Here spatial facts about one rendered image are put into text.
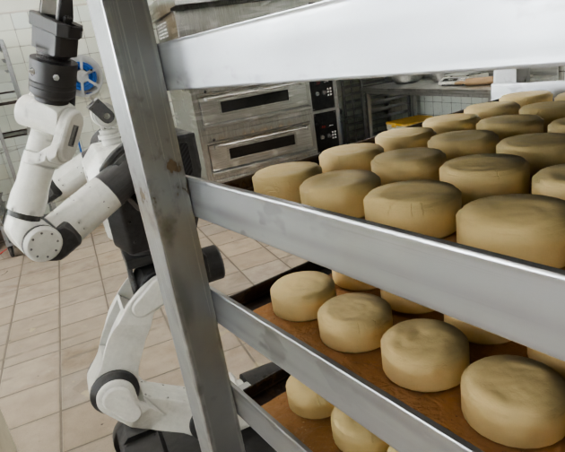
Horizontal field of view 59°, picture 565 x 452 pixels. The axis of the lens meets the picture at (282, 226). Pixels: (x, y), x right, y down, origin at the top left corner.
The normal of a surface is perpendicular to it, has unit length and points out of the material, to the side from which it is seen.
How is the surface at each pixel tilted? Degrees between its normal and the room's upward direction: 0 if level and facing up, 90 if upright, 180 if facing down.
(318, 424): 0
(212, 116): 90
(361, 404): 90
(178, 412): 90
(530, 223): 0
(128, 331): 113
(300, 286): 0
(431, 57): 90
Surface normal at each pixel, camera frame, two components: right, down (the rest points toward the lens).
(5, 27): 0.40, 0.25
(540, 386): -0.15, -0.93
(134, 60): 0.58, 0.19
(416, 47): -0.80, 0.31
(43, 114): -0.20, 0.39
